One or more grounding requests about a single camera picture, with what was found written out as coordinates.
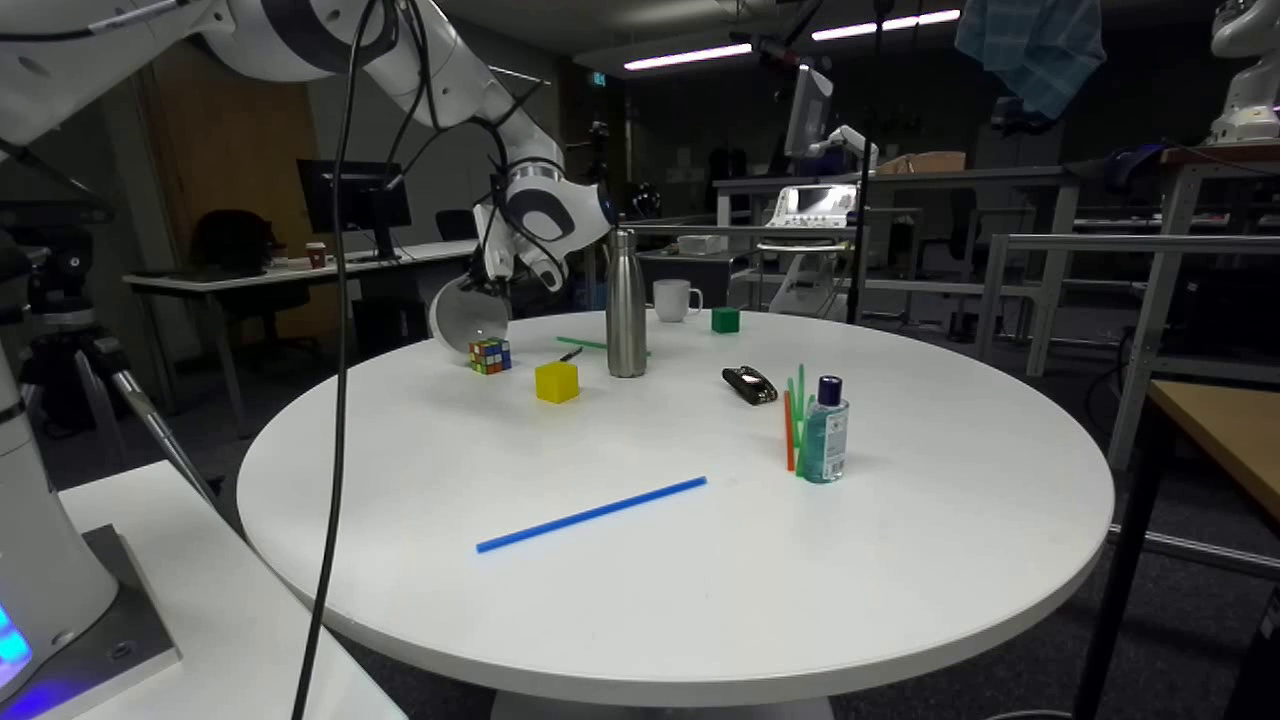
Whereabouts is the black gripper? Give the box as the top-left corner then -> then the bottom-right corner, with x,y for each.
471,234 -> 518,297

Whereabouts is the white ceramic bowl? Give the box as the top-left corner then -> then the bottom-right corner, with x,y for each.
426,278 -> 512,355

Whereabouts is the small rubik's cube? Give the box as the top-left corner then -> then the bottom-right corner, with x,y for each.
468,342 -> 512,376

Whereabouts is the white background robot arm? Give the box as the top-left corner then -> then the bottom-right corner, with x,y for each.
1208,0 -> 1280,150

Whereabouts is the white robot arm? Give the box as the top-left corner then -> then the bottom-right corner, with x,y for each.
0,0 -> 613,294

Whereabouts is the yellow cube block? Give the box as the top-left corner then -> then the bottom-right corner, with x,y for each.
534,361 -> 578,404

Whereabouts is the green cube block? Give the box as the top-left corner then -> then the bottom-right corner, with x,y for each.
711,308 -> 741,337

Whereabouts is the stainless steel water bottle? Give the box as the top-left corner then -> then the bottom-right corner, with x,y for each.
607,230 -> 646,380

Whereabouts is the black computer monitor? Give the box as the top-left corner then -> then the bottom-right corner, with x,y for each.
297,162 -> 410,262

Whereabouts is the white ceramic mug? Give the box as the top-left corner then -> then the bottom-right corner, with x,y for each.
653,282 -> 704,325

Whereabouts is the black brush head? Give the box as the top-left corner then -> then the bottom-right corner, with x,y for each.
722,366 -> 774,404

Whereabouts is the blue straw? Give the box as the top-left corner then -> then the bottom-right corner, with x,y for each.
474,478 -> 707,558

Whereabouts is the orange straw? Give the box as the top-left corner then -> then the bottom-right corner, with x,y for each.
781,376 -> 797,471

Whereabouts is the green straw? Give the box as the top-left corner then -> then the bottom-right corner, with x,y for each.
793,366 -> 807,481

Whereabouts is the blue sanitizer bottle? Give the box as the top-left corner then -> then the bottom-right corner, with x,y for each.
801,376 -> 846,483

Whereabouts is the blue hanging cloth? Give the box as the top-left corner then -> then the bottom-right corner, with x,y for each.
954,0 -> 1107,121

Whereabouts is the wooden side table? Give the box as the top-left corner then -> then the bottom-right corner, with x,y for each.
1071,376 -> 1280,720

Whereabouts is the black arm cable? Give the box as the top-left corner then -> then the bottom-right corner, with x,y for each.
287,0 -> 390,720

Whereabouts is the black camera tripod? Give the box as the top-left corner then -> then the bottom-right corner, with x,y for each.
112,370 -> 215,503

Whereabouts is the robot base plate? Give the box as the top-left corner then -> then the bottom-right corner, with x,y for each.
0,526 -> 176,720

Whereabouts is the metal frame workbench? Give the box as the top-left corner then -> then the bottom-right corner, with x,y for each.
977,135 -> 1280,444

